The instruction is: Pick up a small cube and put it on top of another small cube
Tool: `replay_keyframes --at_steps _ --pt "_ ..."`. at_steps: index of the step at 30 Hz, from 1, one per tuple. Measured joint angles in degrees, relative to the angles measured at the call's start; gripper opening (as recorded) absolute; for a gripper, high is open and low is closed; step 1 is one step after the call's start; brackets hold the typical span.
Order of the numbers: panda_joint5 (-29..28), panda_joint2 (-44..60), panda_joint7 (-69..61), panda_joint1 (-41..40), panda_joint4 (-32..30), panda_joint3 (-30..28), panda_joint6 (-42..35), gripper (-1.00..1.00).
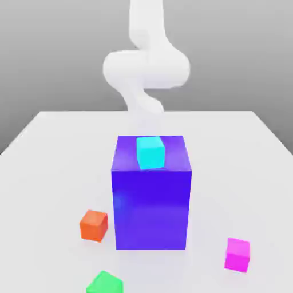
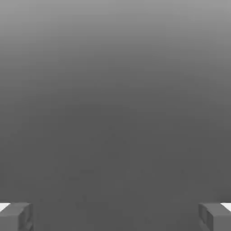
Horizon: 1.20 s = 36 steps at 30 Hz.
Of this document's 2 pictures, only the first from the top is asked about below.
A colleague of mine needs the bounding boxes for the small cyan cube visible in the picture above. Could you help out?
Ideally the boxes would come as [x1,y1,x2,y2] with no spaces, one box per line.
[136,136,166,171]

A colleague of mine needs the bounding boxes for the small orange cube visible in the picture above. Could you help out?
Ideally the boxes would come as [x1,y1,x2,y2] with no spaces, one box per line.
[79,209,109,243]

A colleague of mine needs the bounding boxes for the small magenta cube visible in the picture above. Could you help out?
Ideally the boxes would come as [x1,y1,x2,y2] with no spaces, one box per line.
[224,237,251,274]

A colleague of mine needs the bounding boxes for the small green cube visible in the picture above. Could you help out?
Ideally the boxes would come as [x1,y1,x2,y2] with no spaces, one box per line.
[85,270,124,293]

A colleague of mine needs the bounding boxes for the large purple box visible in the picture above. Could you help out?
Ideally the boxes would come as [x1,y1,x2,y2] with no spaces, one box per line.
[110,135,192,251]

